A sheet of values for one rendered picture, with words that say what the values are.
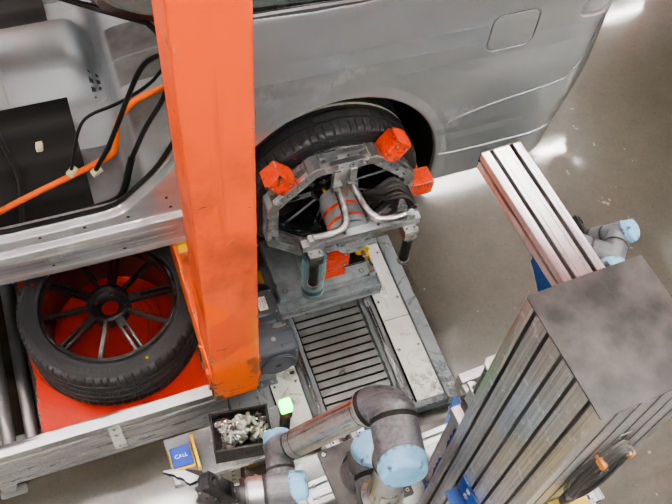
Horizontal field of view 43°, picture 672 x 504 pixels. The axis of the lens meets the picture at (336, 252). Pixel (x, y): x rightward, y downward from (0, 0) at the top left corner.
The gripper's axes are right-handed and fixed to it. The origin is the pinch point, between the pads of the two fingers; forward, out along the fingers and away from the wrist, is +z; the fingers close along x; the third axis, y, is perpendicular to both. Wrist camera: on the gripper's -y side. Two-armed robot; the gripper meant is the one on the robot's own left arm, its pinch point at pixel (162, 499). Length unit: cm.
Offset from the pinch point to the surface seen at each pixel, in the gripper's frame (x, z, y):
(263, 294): 109, -35, 67
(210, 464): 44, -10, 73
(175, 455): 47, 2, 70
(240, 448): 43, -20, 62
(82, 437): 64, 34, 80
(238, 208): 50, -25, -47
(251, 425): 50, -25, 60
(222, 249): 51, -20, -31
